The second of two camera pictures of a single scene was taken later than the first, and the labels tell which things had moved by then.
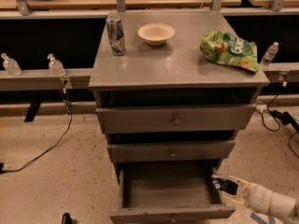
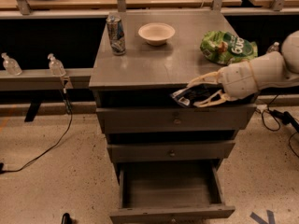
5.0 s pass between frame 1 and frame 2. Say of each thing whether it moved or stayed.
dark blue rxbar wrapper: moved
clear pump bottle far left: stayed
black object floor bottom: stayed
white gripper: moved
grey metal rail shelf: stayed
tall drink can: stayed
